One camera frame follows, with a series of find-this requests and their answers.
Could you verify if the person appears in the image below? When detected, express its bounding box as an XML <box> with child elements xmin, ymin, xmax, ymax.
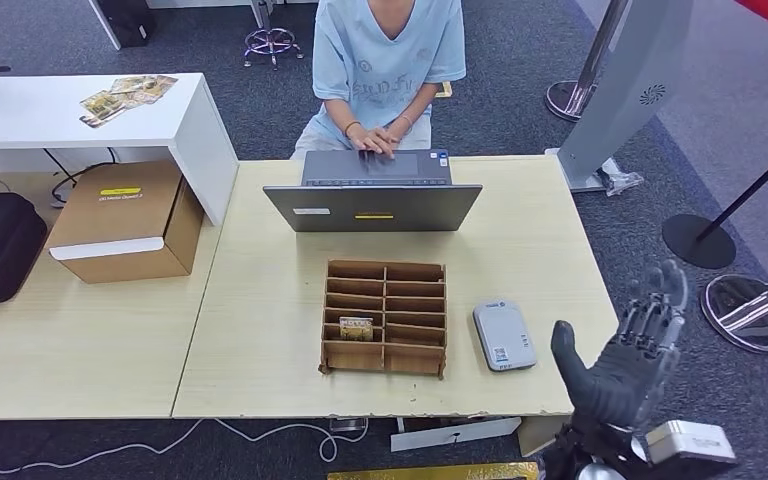
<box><xmin>291</xmin><ymin>0</ymin><xmax>468</xmax><ymax>160</ymax></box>

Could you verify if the grey card reader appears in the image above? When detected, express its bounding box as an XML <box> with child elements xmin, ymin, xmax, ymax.
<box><xmin>471</xmin><ymin>299</ymin><xmax>538</xmax><ymax>373</ymax></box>

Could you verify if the black stanchion post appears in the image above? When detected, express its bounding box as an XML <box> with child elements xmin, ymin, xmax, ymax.
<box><xmin>662</xmin><ymin>132</ymin><xmax>768</xmax><ymax>270</ymax></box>

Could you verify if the black box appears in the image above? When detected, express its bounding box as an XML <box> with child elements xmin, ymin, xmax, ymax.
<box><xmin>97</xmin><ymin>0</ymin><xmax>157</xmax><ymax>50</ymax></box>

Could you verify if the black cable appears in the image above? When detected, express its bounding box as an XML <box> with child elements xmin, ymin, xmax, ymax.
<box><xmin>42</xmin><ymin>148</ymin><xmax>119</xmax><ymax>208</ymax></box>

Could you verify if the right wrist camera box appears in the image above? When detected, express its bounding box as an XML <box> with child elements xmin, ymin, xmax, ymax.
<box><xmin>644</xmin><ymin>419</ymin><xmax>738</xmax><ymax>465</ymax></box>

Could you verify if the white desk shelf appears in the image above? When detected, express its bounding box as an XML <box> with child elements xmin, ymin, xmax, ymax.
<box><xmin>0</xmin><ymin>72</ymin><xmax>240</xmax><ymax>228</ymax></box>

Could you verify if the gold floor sheet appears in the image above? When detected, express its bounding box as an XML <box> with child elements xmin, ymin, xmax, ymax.
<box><xmin>327</xmin><ymin>462</ymin><xmax>541</xmax><ymax>480</ymax></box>

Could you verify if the white floor cable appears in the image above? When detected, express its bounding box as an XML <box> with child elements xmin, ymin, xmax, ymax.
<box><xmin>0</xmin><ymin>418</ymin><xmax>371</xmax><ymax>475</ymax></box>

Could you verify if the grey kiosk panel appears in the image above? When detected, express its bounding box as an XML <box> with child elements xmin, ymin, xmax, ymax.
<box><xmin>544</xmin><ymin>0</ymin><xmax>695</xmax><ymax>193</ymax></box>

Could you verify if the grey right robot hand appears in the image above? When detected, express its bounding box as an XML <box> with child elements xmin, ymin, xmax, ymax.
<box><xmin>549</xmin><ymin>258</ymin><xmax>690</xmax><ymax>432</ymax></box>

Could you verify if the chrome stool base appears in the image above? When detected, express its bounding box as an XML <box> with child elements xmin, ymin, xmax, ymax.
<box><xmin>243</xmin><ymin>0</ymin><xmax>304</xmax><ymax>71</ymax></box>

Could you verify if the brown slotted card organizer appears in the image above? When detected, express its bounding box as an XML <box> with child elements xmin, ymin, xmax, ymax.
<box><xmin>318</xmin><ymin>259</ymin><xmax>448</xmax><ymax>380</ymax></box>

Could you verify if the grey laptop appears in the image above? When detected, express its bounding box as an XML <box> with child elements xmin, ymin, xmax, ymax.
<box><xmin>262</xmin><ymin>149</ymin><xmax>484</xmax><ymax>234</ymax></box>

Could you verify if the clear plastic bag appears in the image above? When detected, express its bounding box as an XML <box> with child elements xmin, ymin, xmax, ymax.
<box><xmin>594</xmin><ymin>157</ymin><xmax>645</xmax><ymax>197</ymax></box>

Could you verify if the chrome stanchion post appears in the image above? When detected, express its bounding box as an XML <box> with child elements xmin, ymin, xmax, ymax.
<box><xmin>544</xmin><ymin>0</ymin><xmax>630</xmax><ymax>123</ymax></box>

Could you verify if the person's right hand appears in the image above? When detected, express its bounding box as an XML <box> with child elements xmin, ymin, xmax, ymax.
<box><xmin>346</xmin><ymin>124</ymin><xmax>399</xmax><ymax>159</ymax></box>

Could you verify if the chrome stanchion base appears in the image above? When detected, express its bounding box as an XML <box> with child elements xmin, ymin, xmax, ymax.
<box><xmin>700</xmin><ymin>268</ymin><xmax>768</xmax><ymax>354</ymax></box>

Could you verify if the brown cardboard box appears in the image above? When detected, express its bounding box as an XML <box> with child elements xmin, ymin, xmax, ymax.
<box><xmin>46</xmin><ymin>160</ymin><xmax>205</xmax><ymax>285</ymax></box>

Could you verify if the person's left hand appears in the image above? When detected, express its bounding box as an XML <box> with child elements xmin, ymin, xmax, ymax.
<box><xmin>383</xmin><ymin>117</ymin><xmax>416</xmax><ymax>144</ymax></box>

